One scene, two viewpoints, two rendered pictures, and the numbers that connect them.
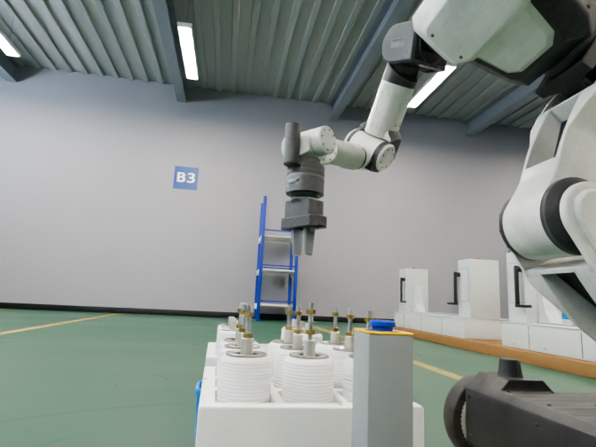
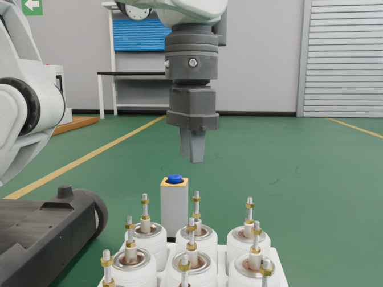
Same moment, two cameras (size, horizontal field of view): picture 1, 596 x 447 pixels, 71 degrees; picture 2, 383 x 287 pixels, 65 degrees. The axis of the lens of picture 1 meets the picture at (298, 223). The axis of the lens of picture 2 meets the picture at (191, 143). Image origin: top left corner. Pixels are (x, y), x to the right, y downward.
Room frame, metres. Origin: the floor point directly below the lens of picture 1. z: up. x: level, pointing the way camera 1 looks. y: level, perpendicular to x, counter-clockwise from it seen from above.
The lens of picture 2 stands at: (1.43, 0.13, 0.59)
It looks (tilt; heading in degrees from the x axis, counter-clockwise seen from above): 11 degrees down; 196
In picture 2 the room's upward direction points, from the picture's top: straight up
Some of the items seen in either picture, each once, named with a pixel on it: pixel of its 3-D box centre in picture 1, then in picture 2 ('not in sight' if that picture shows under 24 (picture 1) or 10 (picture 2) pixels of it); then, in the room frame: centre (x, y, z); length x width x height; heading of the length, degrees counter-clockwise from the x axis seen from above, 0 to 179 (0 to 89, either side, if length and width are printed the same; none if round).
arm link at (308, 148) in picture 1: (306, 152); (195, 20); (0.92, -0.01, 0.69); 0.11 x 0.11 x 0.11; 49
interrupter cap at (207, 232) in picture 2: (309, 356); (196, 232); (0.82, -0.03, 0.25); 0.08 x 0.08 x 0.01
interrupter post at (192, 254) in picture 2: (297, 341); (191, 256); (0.93, -0.01, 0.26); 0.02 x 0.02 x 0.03
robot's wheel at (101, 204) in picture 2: not in sight; (80, 215); (0.53, -0.56, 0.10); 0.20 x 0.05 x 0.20; 99
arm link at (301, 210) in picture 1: (304, 202); (190, 90); (0.94, -0.01, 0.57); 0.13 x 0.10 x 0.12; 44
